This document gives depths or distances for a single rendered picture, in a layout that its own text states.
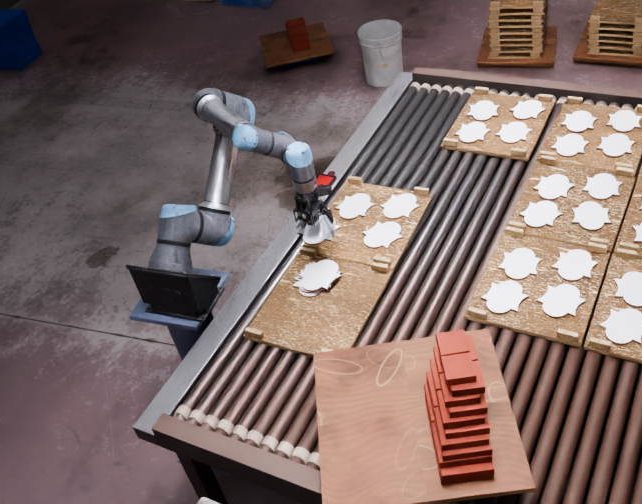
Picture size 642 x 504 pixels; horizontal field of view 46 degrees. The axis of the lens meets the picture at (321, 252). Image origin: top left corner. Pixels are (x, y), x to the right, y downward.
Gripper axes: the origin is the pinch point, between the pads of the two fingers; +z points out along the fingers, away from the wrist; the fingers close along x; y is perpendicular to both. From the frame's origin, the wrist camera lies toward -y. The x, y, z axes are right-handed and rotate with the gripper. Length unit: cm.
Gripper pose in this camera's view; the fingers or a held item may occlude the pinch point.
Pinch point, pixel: (319, 230)
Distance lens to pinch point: 252.6
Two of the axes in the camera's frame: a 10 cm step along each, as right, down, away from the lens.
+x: 8.9, 2.0, -4.2
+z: 1.6, 7.2, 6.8
